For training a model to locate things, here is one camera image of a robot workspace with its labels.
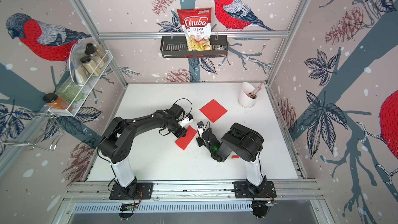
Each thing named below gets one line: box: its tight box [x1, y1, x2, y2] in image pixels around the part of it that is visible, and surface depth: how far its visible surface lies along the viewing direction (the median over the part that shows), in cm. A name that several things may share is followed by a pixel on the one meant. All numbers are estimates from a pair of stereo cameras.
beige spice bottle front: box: [80, 56, 102, 77], surface depth 78 cm
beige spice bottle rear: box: [84, 43, 109, 63], surface depth 86 cm
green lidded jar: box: [55, 80, 83, 103], surface depth 71 cm
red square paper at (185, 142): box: [175, 124, 198, 150], surface depth 90 cm
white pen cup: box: [238, 81, 258, 109], surface depth 103 cm
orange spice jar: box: [42, 92, 74, 112], surface depth 63 cm
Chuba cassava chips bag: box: [176, 7, 212, 52], surface depth 83 cm
